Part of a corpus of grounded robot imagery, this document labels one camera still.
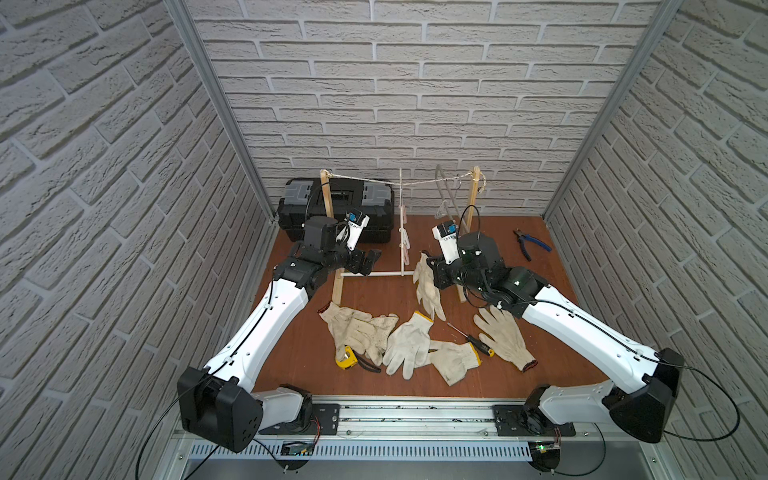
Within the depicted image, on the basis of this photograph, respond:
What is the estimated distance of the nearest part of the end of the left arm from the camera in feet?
2.12

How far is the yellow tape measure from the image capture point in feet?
2.72

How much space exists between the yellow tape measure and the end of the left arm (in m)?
0.29
